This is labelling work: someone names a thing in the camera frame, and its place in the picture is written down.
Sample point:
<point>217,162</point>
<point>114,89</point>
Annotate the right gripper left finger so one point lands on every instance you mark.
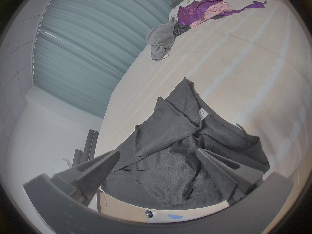
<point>97,172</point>

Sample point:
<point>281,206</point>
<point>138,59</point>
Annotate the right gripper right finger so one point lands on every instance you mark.
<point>219,172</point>

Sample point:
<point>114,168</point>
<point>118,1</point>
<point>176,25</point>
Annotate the black T-shirt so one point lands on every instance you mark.
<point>170,164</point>

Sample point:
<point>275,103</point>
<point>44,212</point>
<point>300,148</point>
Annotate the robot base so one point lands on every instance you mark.
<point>175,216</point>

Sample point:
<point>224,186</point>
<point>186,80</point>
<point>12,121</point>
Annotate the bed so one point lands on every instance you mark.
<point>243,69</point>

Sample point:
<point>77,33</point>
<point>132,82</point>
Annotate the dark grey dressing table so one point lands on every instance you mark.
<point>78,157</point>

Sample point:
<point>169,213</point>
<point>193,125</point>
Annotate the black chest of drawers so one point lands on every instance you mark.
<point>91,142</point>

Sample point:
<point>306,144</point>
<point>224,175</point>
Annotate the blue-green curtain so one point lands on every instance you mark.
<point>73,82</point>
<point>109,21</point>

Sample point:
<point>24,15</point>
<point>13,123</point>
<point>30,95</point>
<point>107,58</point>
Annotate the black shiny garment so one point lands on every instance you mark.
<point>181,30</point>

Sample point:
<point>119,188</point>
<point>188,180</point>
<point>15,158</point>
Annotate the grey garment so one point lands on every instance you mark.
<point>160,36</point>

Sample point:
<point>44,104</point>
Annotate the pink garment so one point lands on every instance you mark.
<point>214,11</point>

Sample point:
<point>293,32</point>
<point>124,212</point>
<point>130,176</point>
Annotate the purple garment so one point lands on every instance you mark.
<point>192,12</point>

